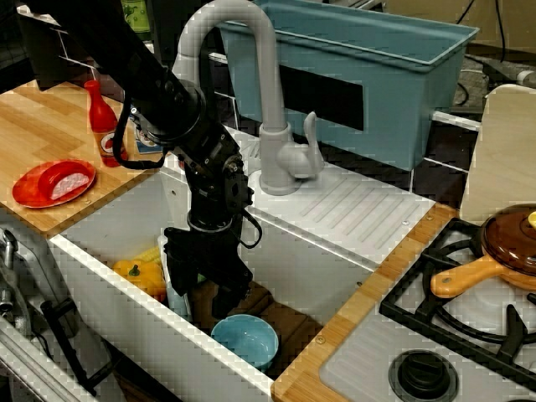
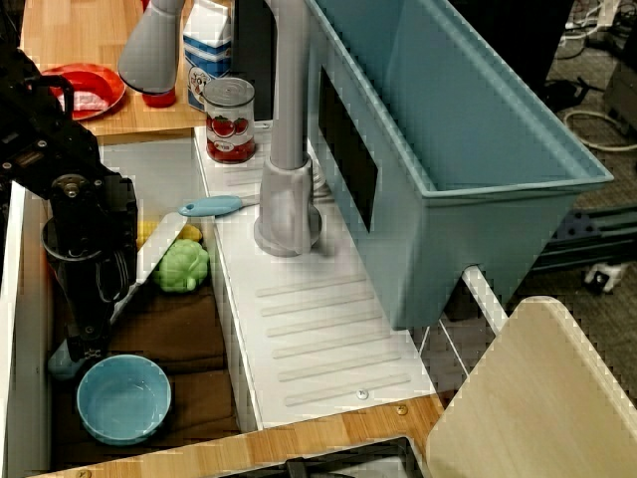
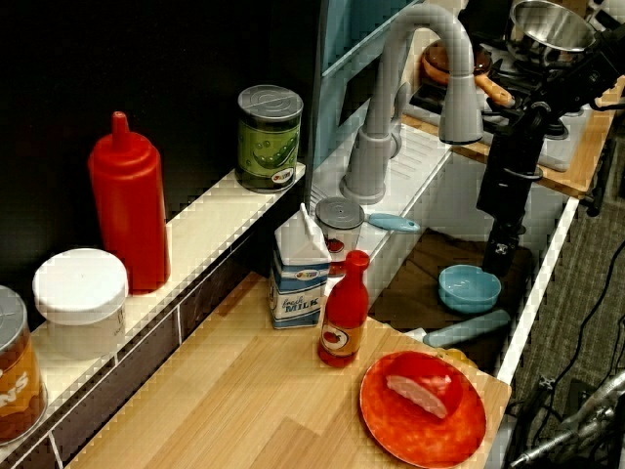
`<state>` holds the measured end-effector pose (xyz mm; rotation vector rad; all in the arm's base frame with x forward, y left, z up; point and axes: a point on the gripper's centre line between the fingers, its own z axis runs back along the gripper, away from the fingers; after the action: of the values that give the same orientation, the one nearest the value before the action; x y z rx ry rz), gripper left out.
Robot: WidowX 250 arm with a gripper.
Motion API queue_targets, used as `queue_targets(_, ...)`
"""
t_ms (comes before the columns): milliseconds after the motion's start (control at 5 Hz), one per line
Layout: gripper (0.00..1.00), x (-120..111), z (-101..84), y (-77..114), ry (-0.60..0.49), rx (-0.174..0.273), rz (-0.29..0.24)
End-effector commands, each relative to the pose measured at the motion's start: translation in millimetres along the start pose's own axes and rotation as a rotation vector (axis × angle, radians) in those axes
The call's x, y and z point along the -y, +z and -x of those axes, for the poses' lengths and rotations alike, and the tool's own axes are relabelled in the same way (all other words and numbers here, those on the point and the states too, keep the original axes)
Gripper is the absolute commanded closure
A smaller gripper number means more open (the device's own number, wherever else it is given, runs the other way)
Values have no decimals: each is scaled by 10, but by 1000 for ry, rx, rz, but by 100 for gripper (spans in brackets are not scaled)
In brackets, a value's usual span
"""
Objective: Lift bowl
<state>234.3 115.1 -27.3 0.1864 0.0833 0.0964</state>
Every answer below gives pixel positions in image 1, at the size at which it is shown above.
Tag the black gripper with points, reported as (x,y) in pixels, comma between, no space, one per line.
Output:
(220,259)

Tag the light blue bowl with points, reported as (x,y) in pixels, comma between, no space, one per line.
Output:
(247,341)

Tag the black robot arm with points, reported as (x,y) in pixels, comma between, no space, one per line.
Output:
(138,79)

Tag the green toy lettuce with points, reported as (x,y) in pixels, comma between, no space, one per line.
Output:
(201,277)

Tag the yellow toy corn cob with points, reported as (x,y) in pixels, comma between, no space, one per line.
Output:
(151,253)

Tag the yellow toy bell pepper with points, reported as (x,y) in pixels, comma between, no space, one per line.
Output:
(140,276)

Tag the white blue milk carton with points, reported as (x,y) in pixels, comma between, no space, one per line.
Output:
(144,142)

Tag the grey toy faucet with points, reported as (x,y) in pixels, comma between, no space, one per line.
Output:
(272,138)

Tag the white toy sink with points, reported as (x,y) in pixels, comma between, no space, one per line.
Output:
(356,209)

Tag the red toy food pink face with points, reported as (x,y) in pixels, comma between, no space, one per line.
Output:
(69,180)

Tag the white stove top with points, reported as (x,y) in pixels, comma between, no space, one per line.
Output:
(360,356)

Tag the red toy bottle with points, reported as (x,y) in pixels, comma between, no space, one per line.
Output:
(100,119)

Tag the grey metal clamp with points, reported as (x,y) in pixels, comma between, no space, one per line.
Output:
(8,268)

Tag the red plate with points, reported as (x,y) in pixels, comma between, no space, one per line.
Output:
(25,192)

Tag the black stove grate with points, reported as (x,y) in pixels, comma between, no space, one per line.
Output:
(419,310)

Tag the black stove knob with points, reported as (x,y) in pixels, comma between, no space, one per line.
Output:
(421,372)

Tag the teal plastic bin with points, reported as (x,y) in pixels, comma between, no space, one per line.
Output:
(377,88)

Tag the black box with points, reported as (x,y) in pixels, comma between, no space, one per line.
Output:
(46,46)

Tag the brown pan lid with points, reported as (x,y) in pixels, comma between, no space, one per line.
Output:
(506,238)

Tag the light wooden board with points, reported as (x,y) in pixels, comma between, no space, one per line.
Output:
(502,146)

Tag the yellow lid knob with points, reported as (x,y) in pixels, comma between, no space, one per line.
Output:
(532,220)

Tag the aluminium rail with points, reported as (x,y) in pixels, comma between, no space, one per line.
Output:
(25,360)

